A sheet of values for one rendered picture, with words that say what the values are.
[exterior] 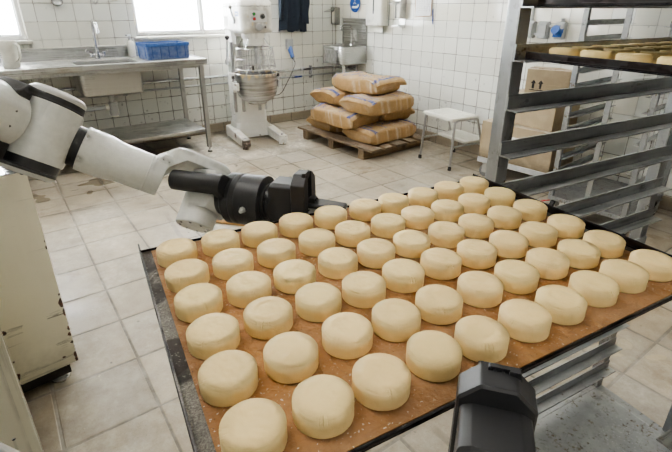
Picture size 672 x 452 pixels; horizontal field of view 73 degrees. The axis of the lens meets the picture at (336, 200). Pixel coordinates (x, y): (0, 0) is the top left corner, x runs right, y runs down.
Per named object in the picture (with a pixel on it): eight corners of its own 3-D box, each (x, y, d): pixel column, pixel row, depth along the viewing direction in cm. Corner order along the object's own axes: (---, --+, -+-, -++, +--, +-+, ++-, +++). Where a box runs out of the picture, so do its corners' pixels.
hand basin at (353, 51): (386, 95, 527) (390, -9, 484) (360, 99, 506) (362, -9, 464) (335, 84, 600) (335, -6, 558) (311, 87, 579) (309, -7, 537)
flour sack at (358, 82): (327, 89, 473) (327, 72, 467) (356, 85, 499) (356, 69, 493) (378, 98, 424) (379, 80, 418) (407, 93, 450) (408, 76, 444)
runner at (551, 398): (464, 455, 119) (465, 447, 118) (456, 447, 122) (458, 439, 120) (615, 371, 147) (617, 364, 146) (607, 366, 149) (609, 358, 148)
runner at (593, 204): (497, 242, 95) (499, 229, 94) (487, 237, 97) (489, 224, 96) (671, 189, 122) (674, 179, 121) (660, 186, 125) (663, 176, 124)
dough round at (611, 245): (613, 242, 64) (616, 230, 63) (629, 260, 59) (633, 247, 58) (575, 240, 64) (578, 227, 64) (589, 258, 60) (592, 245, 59)
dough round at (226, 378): (263, 399, 38) (262, 381, 38) (202, 416, 37) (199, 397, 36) (253, 359, 43) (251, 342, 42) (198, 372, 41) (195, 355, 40)
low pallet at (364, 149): (297, 136, 505) (297, 126, 501) (352, 125, 551) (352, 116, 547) (370, 162, 418) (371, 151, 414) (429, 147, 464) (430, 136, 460)
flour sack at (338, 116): (306, 119, 477) (306, 103, 470) (337, 114, 502) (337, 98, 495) (353, 132, 426) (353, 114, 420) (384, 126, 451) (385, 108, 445)
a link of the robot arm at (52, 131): (133, 202, 79) (6, 159, 71) (155, 148, 81) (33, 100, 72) (136, 204, 70) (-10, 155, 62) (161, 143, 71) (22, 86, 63)
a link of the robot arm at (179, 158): (211, 220, 84) (137, 194, 78) (225, 176, 87) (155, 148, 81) (222, 213, 78) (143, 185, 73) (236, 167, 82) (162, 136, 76)
